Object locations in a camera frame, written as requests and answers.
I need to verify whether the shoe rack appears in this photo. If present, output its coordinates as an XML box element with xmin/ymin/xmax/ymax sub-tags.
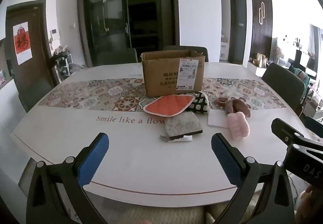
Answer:
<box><xmin>53</xmin><ymin>53</ymin><xmax>74</xmax><ymax>83</ymax></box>

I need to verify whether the dark glass sliding door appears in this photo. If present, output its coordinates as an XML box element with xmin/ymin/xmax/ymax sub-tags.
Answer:
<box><xmin>76</xmin><ymin>0</ymin><xmax>180</xmax><ymax>67</ymax></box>

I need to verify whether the grey patterned pot holder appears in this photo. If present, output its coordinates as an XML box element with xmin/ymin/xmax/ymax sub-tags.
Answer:
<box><xmin>159</xmin><ymin>111</ymin><xmax>203</xmax><ymax>143</ymax></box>

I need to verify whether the person's right hand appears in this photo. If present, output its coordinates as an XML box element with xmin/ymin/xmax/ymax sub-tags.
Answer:
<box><xmin>295</xmin><ymin>185</ymin><xmax>323</xmax><ymax>224</ymax></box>

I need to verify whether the white shelf unit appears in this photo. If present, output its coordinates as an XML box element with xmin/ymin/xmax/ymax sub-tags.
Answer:
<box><xmin>219</xmin><ymin>34</ymin><xmax>231</xmax><ymax>61</ymax></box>

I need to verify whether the dark dining chair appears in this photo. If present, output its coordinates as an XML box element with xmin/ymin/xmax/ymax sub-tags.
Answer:
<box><xmin>163</xmin><ymin>46</ymin><xmax>209</xmax><ymax>63</ymax></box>
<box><xmin>261</xmin><ymin>63</ymin><xmax>306</xmax><ymax>114</ymax></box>

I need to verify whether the patterned table runner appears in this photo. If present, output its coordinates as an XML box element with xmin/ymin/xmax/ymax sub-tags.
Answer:
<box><xmin>38</xmin><ymin>77</ymin><xmax>287</xmax><ymax>114</ymax></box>

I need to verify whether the black green-patterned cloth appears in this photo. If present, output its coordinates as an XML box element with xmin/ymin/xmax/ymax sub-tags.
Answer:
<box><xmin>186</xmin><ymin>92</ymin><xmax>211</xmax><ymax>115</ymax></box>

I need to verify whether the white side cabinet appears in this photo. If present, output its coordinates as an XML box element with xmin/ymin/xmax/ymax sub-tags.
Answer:
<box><xmin>247</xmin><ymin>61</ymin><xmax>268</xmax><ymax>77</ymax></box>

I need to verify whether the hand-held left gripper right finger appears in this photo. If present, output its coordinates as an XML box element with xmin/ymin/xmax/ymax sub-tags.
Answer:
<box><xmin>211</xmin><ymin>133</ymin><xmax>296</xmax><ymax>224</ymax></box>

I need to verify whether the cardboard box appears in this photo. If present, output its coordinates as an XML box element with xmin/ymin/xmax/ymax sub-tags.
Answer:
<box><xmin>141</xmin><ymin>50</ymin><xmax>205</xmax><ymax>98</ymax></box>

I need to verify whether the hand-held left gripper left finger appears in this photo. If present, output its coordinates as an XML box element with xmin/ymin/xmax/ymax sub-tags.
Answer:
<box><xmin>26</xmin><ymin>132</ymin><xmax>110</xmax><ymax>224</ymax></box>

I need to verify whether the brown wooden door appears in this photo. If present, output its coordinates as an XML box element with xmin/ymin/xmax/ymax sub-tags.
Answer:
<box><xmin>5</xmin><ymin>0</ymin><xmax>57</xmax><ymax>111</ymax></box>

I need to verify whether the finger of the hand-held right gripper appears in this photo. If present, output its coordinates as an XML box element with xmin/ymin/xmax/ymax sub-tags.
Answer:
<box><xmin>271</xmin><ymin>118</ymin><xmax>323</xmax><ymax>154</ymax></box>

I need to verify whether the white cloth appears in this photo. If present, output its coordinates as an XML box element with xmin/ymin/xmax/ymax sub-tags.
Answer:
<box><xmin>208</xmin><ymin>109</ymin><xmax>235</xmax><ymax>129</ymax></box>

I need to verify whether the dark interior door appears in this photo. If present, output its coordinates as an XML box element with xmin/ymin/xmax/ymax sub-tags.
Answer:
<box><xmin>230</xmin><ymin>0</ymin><xmax>247</xmax><ymax>64</ymax></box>

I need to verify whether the mauve towel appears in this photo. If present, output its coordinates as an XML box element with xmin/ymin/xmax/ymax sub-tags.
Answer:
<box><xmin>224</xmin><ymin>99</ymin><xmax>252</xmax><ymax>119</ymax></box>

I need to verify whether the red and white door poster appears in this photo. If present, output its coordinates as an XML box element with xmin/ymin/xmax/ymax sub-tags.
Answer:
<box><xmin>13</xmin><ymin>21</ymin><xmax>32</xmax><ymax>65</ymax></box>

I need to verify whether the dark slatted wall panel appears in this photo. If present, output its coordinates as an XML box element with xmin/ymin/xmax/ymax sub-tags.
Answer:
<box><xmin>242</xmin><ymin>0</ymin><xmax>273</xmax><ymax>66</ymax></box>

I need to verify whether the gold wall ornament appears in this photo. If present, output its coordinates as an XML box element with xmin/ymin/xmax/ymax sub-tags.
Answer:
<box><xmin>258</xmin><ymin>3</ymin><xmax>265</xmax><ymax>24</ymax></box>

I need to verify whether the orange quilted pot holder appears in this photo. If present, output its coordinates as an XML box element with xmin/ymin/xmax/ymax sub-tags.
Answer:
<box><xmin>143</xmin><ymin>95</ymin><xmax>194</xmax><ymax>116</ymax></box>

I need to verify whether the plush toy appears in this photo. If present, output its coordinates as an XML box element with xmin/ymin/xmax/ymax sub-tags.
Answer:
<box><xmin>54</xmin><ymin>44</ymin><xmax>69</xmax><ymax>56</ymax></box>

